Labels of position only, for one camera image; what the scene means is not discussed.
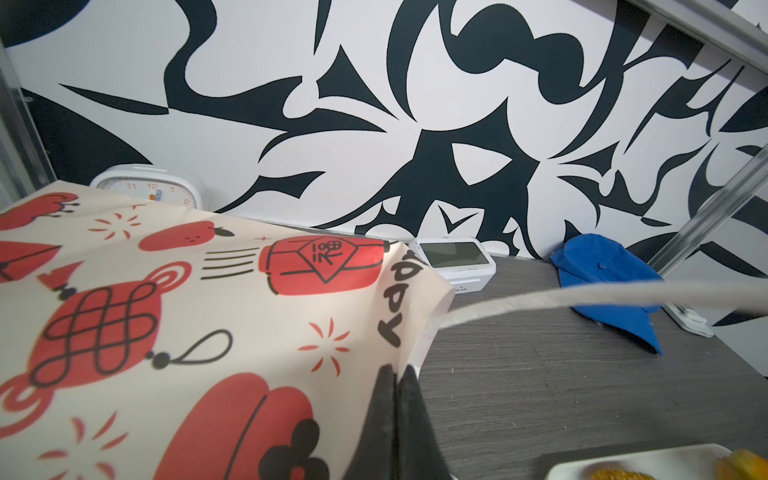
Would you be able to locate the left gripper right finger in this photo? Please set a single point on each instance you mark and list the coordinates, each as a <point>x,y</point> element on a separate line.
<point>418,452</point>

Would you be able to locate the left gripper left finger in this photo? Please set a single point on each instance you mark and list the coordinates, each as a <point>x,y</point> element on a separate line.
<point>375,456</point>

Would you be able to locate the sesame oval fake bread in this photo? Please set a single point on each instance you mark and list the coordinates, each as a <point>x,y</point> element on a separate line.
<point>618,474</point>

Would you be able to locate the red white paper bag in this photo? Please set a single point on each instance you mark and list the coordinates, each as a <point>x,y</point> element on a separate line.
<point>147,341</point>

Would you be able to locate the orange fake croissant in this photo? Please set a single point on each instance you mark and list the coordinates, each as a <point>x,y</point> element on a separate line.
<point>741,465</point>

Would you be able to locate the white digital clock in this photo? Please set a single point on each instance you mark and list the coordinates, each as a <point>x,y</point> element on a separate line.
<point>462,262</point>

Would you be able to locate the blue baseball cap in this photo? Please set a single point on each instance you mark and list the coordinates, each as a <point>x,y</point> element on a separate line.
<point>592,259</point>

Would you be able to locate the white plastic tray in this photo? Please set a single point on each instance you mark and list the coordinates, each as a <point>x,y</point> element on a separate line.
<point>686,462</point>

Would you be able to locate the small white round clock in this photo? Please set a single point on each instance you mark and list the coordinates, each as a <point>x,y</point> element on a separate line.
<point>154,183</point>

